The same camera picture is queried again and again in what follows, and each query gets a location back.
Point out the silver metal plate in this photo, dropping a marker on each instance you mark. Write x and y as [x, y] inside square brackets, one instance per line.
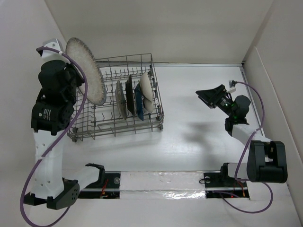
[129, 95]

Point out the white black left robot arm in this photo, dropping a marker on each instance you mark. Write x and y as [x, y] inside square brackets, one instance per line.
[51, 115]

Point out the blue shell shaped dish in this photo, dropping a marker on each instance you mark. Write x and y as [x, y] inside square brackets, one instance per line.
[139, 102]

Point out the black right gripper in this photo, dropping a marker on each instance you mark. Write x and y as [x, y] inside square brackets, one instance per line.
[211, 97]

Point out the grey wire dish rack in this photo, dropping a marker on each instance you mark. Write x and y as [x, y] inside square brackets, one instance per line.
[103, 120]

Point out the grey tree pattern plate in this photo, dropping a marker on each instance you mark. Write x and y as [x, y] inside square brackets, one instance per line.
[120, 100]

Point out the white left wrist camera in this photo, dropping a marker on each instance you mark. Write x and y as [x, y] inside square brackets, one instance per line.
[50, 50]

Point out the speckled beige round plate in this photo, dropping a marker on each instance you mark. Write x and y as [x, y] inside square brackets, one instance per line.
[83, 56]

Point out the silver metal rail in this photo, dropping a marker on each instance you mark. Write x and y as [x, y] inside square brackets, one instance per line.
[196, 188]

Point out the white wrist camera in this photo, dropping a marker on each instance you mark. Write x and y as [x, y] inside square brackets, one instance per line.
[232, 86]
[50, 50]

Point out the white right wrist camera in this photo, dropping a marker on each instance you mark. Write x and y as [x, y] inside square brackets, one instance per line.
[232, 86]

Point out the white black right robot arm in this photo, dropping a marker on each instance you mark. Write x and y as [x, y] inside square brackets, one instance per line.
[266, 161]

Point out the cream divided plate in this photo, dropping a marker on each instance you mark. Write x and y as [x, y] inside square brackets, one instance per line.
[146, 92]

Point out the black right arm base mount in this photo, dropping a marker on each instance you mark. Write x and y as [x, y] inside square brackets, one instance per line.
[221, 183]

